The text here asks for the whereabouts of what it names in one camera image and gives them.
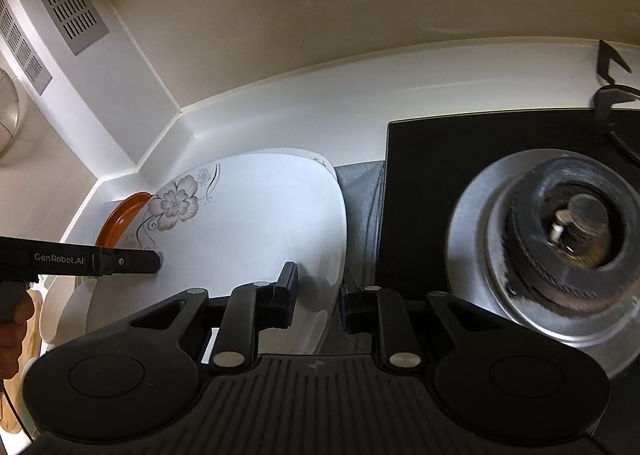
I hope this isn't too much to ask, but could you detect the near gas burner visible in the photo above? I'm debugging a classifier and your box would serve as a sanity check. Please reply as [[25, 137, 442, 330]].
[[455, 156, 639, 377]]

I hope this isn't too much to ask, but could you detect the cream plastic bowl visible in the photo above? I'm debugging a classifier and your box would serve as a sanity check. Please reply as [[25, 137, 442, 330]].
[[39, 276, 98, 350]]

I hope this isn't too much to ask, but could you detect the large white floral plate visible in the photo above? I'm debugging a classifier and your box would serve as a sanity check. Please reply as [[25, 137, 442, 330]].
[[87, 152, 347, 354]]

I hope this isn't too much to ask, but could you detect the person left hand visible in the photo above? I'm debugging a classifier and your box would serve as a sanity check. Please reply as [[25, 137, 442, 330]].
[[0, 293, 35, 379]]

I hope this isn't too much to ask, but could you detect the black pan support grate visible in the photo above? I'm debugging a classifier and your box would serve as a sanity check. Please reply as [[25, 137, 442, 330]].
[[592, 40, 639, 126]]

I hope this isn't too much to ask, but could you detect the brown round plate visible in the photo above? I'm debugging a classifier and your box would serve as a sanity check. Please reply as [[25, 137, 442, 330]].
[[96, 192, 152, 248]]

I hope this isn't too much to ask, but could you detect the black gas stove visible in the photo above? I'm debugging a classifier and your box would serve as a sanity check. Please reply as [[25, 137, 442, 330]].
[[374, 106, 640, 296]]

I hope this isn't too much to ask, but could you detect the metal mesh strainer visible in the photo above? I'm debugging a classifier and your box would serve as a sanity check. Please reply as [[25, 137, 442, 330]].
[[0, 69, 21, 155]]

